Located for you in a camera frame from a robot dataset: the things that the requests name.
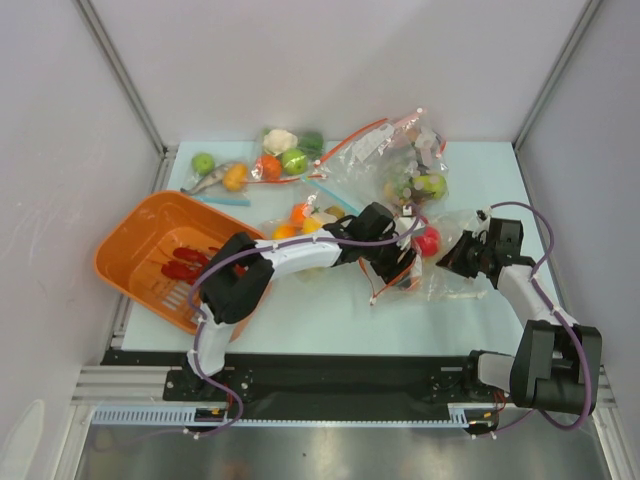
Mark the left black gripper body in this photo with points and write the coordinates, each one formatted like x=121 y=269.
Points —
x=384 y=256

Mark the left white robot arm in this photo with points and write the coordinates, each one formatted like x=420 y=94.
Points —
x=233 y=283

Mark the aluminium front rail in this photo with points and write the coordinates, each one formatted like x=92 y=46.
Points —
x=120 y=385

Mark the red plastic lobster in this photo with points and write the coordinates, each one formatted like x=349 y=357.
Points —
x=185 y=264

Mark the dotted clear zip bag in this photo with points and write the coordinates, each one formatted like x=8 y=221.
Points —
x=379 y=162

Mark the zip bag with orange seal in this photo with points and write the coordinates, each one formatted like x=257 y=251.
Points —
x=426 y=280

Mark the green pear in bag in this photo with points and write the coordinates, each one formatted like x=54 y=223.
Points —
x=431 y=186

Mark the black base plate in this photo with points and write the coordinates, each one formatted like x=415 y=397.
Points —
x=324 y=388

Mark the orange fruit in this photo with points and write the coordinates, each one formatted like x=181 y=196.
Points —
x=284 y=231

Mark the white cauliflower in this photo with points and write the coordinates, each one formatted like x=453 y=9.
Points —
x=277 y=141

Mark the green apple in bag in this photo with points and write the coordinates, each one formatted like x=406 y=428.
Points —
x=294 y=161

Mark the red apple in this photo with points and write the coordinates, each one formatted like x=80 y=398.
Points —
x=428 y=243

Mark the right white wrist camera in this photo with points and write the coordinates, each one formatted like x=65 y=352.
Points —
x=484 y=217

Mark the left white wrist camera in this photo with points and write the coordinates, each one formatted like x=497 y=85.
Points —
x=407 y=222

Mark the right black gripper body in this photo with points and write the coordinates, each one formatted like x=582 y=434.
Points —
x=461 y=256

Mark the grey toy fish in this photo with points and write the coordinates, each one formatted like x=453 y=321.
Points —
x=212 y=178

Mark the dark green broccoli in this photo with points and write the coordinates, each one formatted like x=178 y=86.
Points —
x=311 y=141

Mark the orange plastic basket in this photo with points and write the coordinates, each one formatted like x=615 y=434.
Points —
x=129 y=259

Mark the green apple far left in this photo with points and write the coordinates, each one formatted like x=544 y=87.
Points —
x=203 y=163

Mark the orange tomato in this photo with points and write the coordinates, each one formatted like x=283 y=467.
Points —
x=269 y=167

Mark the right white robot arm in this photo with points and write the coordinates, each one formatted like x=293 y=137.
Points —
x=556 y=365

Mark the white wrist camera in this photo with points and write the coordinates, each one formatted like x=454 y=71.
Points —
x=484 y=217
x=407 y=222

